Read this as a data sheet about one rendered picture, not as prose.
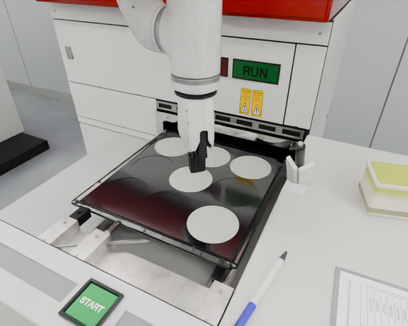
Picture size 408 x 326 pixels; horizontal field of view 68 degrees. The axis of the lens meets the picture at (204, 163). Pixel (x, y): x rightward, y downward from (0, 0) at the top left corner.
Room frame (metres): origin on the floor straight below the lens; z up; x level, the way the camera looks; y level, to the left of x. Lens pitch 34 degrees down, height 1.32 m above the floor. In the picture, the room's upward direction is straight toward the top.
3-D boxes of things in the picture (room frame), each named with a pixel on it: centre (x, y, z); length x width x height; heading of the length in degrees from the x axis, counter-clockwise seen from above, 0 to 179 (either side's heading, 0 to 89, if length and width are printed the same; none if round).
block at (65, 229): (0.39, 0.27, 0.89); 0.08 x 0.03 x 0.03; 153
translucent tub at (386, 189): (0.40, -0.31, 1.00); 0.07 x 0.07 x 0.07; 78
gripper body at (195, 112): (0.51, 0.01, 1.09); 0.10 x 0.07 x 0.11; 16
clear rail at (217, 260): (0.41, 0.11, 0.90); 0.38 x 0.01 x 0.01; 63
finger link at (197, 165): (0.50, 0.01, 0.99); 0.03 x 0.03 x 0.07; 16
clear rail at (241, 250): (0.48, -0.13, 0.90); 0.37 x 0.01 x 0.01; 153
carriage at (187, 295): (0.32, 0.13, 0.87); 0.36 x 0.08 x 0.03; 63
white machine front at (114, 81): (0.86, 0.10, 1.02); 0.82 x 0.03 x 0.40; 63
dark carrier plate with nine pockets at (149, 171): (0.57, 0.03, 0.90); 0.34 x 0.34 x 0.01; 63
